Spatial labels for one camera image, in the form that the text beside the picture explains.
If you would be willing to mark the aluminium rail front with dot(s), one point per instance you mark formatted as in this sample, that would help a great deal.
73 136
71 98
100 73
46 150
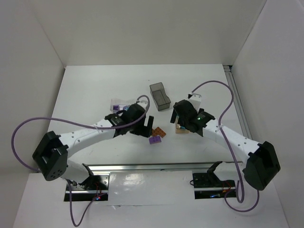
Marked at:
149 167

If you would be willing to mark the light purple curved lego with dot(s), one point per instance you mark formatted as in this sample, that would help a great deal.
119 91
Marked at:
155 139

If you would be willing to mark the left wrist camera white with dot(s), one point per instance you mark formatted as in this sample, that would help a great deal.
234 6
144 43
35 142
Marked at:
142 103

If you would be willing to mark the aluminium rail right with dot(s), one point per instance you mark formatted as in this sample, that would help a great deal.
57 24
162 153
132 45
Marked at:
237 101

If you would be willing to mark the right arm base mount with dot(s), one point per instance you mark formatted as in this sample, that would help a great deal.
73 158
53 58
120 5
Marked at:
208 186

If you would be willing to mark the clear plastic container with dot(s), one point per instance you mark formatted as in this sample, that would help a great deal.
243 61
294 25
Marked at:
118 104

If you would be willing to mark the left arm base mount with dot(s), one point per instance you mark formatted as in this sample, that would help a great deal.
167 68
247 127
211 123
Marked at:
95 187

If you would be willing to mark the orange flat lego plate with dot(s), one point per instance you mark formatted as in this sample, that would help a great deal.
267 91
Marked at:
158 132

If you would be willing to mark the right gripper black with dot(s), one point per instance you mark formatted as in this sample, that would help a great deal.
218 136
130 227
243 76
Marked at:
178 114

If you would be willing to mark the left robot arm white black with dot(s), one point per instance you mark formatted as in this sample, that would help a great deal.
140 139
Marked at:
53 153

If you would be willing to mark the amber plastic container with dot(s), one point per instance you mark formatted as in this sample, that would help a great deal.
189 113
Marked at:
180 131

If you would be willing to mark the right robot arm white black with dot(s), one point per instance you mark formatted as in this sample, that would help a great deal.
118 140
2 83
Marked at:
260 159

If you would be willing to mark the dark grey plastic container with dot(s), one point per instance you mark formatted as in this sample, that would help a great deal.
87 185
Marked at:
160 98

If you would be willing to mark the aluminium rail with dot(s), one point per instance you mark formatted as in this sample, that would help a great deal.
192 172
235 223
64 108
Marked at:
237 101
149 167

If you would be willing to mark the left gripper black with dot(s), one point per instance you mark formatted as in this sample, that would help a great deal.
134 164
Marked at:
144 128

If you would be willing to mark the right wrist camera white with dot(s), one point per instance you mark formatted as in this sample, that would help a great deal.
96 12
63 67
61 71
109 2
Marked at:
195 100

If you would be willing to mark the purple lego brick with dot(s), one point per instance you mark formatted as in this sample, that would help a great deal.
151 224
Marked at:
116 108

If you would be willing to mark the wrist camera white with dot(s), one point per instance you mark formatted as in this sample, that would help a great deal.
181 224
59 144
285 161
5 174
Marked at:
142 103
195 100

